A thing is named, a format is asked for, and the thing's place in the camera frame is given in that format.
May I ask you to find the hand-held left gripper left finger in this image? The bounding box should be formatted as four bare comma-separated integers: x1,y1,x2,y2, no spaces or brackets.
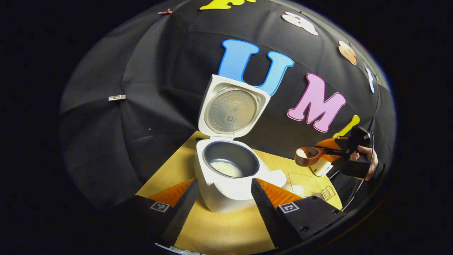
117,178,200,247

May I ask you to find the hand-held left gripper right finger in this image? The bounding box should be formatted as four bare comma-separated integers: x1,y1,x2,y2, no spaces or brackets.
251,178,345,248

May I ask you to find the brown wooden spoon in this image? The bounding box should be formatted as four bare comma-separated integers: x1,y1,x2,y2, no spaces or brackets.
294,146,329,167

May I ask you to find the wire chopstick holder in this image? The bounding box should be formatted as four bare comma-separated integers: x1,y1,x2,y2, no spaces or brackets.
315,186,336,202

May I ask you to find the white rice cooker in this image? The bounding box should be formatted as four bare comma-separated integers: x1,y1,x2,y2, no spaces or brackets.
194,74,287,213

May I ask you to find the white toaster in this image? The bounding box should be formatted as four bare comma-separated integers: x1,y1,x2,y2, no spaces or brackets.
311,158,334,177

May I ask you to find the black backdrop cloth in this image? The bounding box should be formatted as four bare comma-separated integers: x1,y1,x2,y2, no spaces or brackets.
58,0,397,213

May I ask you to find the thin gripper cable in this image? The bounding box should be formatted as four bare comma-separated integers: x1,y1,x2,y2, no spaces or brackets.
342,129,375,211

